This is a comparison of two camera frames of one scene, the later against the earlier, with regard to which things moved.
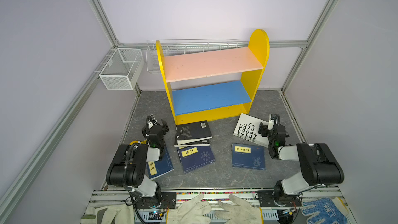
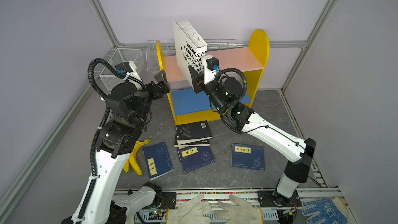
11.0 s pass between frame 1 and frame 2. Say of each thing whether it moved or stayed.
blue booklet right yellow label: stayed
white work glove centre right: stayed
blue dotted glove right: stayed
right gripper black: moved
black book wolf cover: stayed
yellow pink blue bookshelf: stayed
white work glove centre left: stayed
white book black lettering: moved
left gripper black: moved
